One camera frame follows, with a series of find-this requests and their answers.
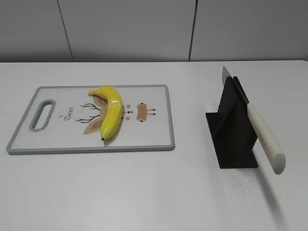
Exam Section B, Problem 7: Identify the white grey-rimmed cutting board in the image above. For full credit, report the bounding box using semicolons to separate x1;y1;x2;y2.
7;85;175;155

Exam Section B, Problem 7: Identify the yellow plastic banana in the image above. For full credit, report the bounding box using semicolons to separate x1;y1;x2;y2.
88;86;124;141

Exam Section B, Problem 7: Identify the black knife stand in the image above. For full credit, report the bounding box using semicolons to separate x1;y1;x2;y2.
205;77;258;168

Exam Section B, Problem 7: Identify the cleaver knife with white handle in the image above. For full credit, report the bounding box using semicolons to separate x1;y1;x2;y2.
232;77;286;175

